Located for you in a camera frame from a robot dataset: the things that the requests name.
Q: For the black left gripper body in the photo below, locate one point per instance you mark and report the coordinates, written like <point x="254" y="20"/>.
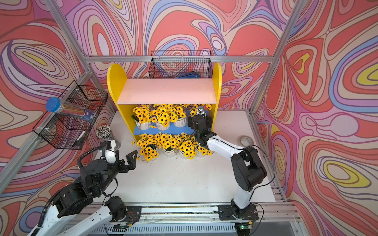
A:
<point x="122" y="168"/>

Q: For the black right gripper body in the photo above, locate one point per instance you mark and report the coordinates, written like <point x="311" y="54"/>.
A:
<point x="192" y="123"/>

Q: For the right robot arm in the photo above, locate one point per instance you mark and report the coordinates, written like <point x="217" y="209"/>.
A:
<point x="248" y="169"/>

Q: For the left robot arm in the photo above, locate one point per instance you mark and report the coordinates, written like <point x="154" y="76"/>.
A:
<point x="98" y="167"/>

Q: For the clear cup of pencils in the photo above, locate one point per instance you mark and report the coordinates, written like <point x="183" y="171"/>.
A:
<point x="104" y="133"/>

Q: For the blue object in rear basket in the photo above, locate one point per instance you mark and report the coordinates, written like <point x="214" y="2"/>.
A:
<point x="189" y="75"/>

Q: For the clear packing tape roll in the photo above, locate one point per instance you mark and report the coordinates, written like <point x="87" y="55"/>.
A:
<point x="245" y="141"/>

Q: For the black marker in basket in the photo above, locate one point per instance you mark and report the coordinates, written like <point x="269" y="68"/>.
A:
<point x="79" y="140"/>

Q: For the yellow wooden shelf unit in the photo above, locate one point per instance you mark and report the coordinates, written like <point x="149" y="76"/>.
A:
<point x="128" y="93"/>

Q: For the blue capped pencil tube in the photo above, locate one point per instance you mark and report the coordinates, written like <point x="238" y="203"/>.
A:
<point x="58" y="106"/>

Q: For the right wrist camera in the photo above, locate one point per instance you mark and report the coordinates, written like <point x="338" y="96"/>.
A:
<point x="201" y="111"/>

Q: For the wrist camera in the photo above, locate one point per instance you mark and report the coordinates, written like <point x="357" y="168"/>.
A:
<point x="108" y="151"/>
<point x="201" y="111"/>

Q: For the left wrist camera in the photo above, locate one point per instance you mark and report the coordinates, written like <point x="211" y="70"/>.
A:
<point x="108" y="151"/>

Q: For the black wire basket rear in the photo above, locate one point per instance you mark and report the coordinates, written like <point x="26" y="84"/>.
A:
<point x="170" y="63"/>

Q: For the black wire basket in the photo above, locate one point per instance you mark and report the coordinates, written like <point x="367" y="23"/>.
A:
<point x="170" y="63"/>
<point x="62" y="131"/>

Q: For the black wire basket left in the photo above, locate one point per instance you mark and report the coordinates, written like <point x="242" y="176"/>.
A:
<point x="62" y="131"/>

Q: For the aluminium frame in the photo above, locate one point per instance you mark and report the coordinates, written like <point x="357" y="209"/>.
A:
<point x="37" y="62"/>

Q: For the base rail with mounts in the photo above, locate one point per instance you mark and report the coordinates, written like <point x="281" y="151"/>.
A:
<point x="271" y="215"/>

